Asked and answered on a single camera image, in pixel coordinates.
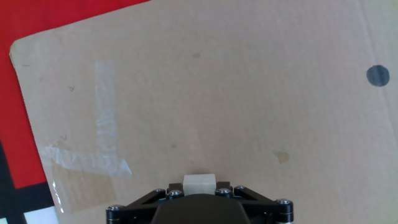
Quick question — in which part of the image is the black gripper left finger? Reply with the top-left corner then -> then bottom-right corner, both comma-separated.
105,182 -> 184,224

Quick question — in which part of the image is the colour block patterned cloth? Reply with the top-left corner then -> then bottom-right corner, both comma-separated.
0,0 -> 152,224

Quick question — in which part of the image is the brown cardboard sheet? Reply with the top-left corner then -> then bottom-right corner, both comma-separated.
9,0 -> 398,224

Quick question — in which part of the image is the small pale wooden block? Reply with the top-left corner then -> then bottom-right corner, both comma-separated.
182,173 -> 217,197

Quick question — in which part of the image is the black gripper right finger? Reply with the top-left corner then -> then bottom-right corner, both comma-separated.
215,182 -> 294,224

